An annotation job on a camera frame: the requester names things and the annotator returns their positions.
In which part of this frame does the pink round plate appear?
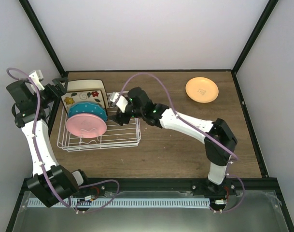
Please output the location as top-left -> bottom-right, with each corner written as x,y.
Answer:
66,113 -> 107,138

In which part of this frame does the teal dotted plate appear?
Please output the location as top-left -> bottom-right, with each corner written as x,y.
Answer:
68,101 -> 108,121

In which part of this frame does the orange round plate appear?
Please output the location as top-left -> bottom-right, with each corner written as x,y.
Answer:
185,77 -> 219,103

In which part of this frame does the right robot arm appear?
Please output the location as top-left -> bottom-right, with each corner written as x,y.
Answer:
109,87 -> 238,195

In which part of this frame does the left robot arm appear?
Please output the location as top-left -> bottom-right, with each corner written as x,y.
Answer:
6,68 -> 91,208

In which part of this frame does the cream square plate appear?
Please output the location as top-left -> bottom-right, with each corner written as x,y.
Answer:
67,79 -> 106,93

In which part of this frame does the square floral plate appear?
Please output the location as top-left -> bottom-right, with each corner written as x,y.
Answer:
61,90 -> 107,110

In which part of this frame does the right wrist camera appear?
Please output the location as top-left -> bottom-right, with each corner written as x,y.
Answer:
108,92 -> 128,113

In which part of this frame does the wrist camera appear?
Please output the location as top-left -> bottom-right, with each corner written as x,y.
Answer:
108,92 -> 128,113
29,70 -> 45,91

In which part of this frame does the white wire dish rack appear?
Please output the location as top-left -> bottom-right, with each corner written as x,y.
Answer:
57,94 -> 141,152

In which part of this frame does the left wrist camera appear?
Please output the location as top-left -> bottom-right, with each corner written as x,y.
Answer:
29,70 -> 45,91

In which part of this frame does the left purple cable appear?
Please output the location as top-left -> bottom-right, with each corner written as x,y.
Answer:
7,68 -> 121,215

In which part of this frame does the slotted cable duct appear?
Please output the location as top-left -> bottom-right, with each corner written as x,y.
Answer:
28,198 -> 210,208

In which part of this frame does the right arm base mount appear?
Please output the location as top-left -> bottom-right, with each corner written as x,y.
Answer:
191,178 -> 236,197

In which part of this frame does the black front frame rail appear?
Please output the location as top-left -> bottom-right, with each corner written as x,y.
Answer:
23,177 -> 278,194

